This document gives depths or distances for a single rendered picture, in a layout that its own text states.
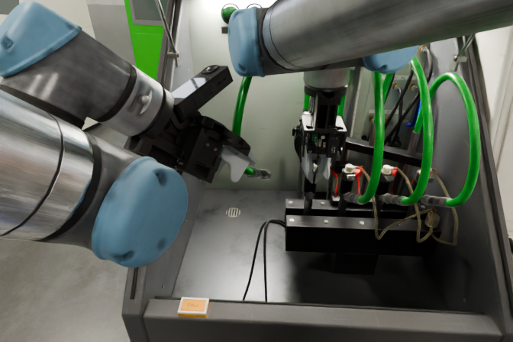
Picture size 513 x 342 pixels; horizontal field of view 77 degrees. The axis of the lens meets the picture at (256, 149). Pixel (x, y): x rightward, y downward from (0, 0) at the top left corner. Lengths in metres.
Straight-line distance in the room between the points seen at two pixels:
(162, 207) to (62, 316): 1.79
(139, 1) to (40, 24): 3.20
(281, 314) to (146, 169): 0.47
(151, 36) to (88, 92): 3.20
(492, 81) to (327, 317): 0.56
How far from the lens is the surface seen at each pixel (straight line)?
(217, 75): 0.46
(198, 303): 0.65
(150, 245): 0.24
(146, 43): 3.60
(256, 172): 0.60
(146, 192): 0.22
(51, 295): 2.12
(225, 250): 0.90
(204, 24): 0.90
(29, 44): 0.34
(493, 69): 0.82
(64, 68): 0.35
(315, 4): 0.24
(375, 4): 0.19
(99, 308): 1.95
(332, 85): 0.53
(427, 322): 0.70
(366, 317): 0.67
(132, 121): 0.38
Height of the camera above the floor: 1.49
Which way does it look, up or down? 30 degrees down
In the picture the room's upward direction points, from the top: straight up
